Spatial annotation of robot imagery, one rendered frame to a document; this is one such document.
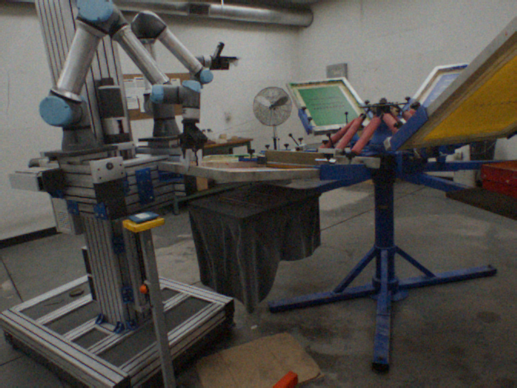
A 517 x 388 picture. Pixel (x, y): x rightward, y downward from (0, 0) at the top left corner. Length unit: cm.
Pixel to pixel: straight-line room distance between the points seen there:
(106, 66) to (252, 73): 479
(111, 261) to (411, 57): 516
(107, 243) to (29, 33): 363
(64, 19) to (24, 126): 324
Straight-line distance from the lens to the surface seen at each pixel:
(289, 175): 153
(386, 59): 644
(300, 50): 756
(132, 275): 217
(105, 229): 213
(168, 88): 160
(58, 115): 166
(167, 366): 194
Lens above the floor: 138
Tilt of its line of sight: 13 degrees down
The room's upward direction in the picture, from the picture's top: 5 degrees counter-clockwise
